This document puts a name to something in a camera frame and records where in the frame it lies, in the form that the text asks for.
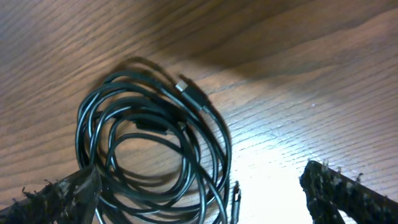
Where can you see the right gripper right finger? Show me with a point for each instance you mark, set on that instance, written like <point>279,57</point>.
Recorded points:
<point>328,192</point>

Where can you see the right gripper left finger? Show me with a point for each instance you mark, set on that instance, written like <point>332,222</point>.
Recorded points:
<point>71,200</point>

